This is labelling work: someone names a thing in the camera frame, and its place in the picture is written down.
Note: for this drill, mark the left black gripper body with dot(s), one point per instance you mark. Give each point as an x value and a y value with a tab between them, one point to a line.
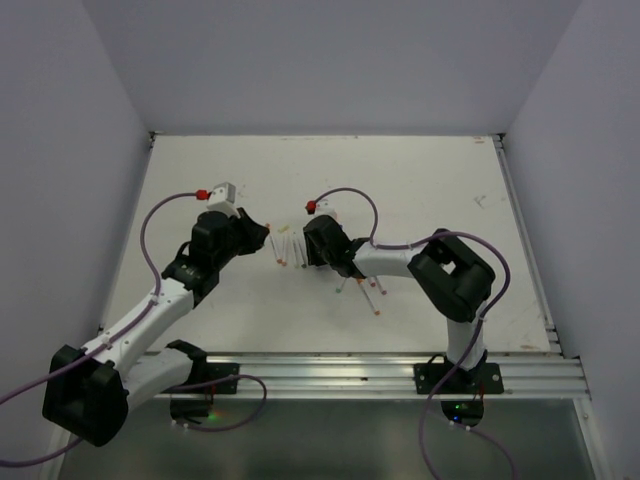
222	257

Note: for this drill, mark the dark green marker pen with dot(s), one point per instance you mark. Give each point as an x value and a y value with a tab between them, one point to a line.
301	251

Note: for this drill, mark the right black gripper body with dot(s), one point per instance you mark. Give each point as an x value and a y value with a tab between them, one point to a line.
316	255

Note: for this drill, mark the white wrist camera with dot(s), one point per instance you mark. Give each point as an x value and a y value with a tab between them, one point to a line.
222	200
325	208

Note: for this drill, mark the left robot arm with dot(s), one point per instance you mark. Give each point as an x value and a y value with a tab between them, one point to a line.
92	389

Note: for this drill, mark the light green marker pen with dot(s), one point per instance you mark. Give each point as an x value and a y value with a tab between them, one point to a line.
339	289

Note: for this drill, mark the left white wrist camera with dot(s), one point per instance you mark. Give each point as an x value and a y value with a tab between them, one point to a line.
222	200

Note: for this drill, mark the dark orange marker pen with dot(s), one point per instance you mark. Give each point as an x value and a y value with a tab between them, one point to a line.
369	300

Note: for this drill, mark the peach marker pen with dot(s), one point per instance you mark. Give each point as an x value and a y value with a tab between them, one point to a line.
284	248

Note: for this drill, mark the magenta marker pen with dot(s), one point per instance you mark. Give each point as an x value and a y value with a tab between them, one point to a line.
381	287

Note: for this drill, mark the yellow marker pen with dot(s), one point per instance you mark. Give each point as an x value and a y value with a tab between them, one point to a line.
296	251

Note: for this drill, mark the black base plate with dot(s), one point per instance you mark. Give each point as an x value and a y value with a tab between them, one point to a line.
214	378
485	378

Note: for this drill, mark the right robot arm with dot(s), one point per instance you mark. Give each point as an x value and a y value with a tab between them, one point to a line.
454	278

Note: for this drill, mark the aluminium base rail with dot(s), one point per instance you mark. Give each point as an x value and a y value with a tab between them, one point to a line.
361	377

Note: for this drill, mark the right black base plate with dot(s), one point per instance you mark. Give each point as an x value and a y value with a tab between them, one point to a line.
485	378

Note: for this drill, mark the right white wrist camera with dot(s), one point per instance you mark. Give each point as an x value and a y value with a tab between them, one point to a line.
325	208

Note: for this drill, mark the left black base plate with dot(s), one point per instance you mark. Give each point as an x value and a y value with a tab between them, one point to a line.
214	378

